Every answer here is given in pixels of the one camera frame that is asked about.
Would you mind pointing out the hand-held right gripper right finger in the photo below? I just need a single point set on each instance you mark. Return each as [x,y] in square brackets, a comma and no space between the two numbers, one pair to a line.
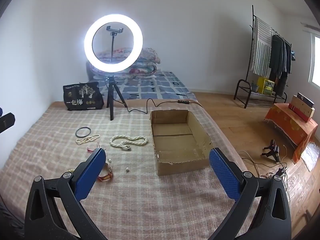
[225,176]

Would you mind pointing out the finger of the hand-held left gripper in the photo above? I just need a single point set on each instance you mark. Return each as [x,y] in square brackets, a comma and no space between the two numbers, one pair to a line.
[6,123]

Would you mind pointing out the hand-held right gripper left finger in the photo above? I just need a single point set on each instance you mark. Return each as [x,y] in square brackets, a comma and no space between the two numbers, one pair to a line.
[90,173]

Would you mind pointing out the cardboard box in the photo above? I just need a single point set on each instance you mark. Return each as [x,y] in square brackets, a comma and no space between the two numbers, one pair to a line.
[175,130]

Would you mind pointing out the blue bangle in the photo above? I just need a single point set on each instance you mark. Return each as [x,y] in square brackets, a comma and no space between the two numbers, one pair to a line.
[77,132]

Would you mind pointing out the small black floor tripod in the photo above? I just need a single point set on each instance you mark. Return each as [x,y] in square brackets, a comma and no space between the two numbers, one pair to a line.
[273,150]

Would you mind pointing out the pink plaid blanket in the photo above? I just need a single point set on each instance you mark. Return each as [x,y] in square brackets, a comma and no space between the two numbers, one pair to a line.
[150,205]

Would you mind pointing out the black printed bag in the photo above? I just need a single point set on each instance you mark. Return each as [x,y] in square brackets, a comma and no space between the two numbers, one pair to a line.
[82,97]

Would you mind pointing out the orange box with books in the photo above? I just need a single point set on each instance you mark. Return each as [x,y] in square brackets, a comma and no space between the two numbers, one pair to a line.
[287,125]

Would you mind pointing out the bubble wrap sheet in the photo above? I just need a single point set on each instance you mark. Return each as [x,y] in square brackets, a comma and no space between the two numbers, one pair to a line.
[311,155]

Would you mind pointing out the red flat box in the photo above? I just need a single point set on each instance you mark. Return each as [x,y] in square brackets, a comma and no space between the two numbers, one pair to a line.
[298,113]

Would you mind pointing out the yellow box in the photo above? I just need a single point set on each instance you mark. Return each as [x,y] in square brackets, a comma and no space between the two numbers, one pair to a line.
[265,85]

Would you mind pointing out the tan box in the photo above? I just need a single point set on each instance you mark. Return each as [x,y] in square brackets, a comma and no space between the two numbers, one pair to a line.
[303,108]

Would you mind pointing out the blue patterned bedsheet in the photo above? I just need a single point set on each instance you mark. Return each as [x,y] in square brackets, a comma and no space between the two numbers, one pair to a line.
[155,85]

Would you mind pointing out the dark flat box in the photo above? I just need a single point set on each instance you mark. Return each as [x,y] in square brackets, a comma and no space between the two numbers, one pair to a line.
[306,100]

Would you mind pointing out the floral pillow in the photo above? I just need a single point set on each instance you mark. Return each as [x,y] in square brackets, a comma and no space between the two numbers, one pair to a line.
[120,53]

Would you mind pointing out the folded floral quilt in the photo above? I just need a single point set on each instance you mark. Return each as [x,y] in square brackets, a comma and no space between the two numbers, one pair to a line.
[147,57]

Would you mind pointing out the striped towel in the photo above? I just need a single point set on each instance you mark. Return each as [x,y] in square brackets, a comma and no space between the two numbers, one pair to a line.
[261,50]

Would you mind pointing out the dark hanging clothes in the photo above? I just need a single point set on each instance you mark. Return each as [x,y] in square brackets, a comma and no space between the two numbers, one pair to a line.
[278,55]

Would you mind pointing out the black phone holder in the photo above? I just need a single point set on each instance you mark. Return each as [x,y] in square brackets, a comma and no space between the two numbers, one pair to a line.
[115,29]

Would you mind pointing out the window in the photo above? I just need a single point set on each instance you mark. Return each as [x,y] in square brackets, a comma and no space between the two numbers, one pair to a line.
[316,62]

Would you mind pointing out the black clothes rack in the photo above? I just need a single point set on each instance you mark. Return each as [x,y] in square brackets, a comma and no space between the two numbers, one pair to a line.
[253,22]

